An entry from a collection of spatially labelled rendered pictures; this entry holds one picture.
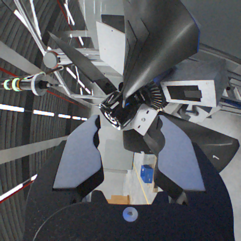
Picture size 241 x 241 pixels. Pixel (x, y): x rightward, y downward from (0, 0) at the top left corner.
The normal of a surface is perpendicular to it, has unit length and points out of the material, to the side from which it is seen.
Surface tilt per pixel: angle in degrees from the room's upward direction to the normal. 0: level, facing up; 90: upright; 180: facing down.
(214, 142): 44
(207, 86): 50
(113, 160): 90
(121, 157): 90
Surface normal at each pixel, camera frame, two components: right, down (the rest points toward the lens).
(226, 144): -0.74, 0.11
